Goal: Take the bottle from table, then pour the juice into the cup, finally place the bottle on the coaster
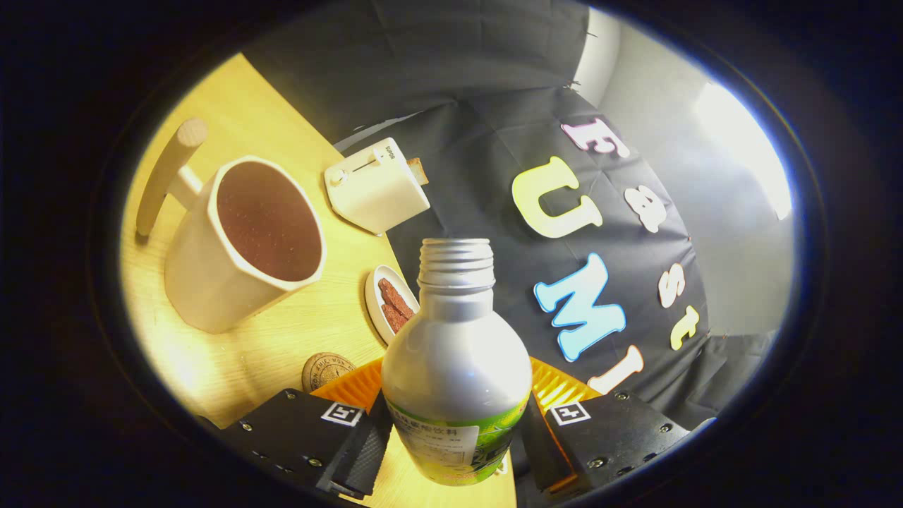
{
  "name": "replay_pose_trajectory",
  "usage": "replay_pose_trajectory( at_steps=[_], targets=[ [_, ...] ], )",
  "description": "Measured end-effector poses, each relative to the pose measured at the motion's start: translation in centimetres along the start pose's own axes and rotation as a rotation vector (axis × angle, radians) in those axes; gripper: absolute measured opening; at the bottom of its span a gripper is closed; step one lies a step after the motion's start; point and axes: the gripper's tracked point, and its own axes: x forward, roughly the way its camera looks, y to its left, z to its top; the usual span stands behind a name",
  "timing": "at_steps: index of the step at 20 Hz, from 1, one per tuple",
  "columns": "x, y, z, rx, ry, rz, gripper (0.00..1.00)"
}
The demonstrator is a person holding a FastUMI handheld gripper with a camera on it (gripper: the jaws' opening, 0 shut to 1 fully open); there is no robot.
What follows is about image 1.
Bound small white plate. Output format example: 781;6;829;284
365;265;422;346

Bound wooden table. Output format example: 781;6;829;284
120;53;519;508

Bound reddish brown food slices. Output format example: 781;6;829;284
377;277;417;332

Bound round cork coaster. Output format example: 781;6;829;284
302;352;357;394

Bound beige cup with wooden handle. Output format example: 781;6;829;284
135;118;327;334

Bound white toaster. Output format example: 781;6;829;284
325;138;431;236

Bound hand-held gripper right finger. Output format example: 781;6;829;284
519;356;717;495

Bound silver bottle with green label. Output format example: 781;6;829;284
381;238;533;486

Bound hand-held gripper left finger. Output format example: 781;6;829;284
201;356;394;500

